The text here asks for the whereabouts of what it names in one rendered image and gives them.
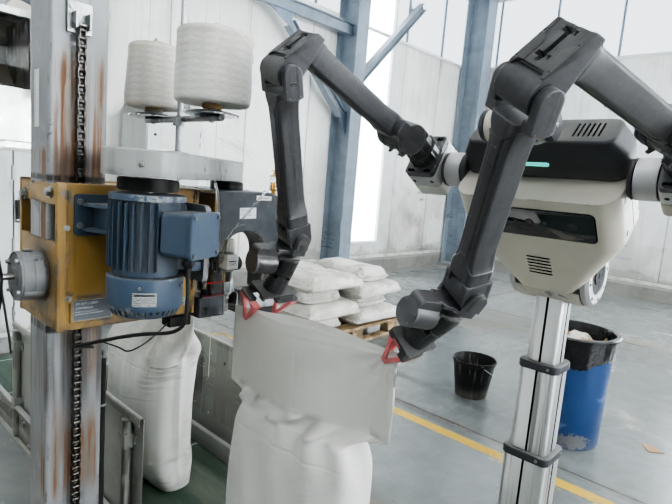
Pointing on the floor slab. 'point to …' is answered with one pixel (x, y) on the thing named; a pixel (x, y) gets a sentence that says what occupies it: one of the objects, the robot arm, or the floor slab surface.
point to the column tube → (57, 96)
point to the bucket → (473, 374)
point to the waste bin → (586, 385)
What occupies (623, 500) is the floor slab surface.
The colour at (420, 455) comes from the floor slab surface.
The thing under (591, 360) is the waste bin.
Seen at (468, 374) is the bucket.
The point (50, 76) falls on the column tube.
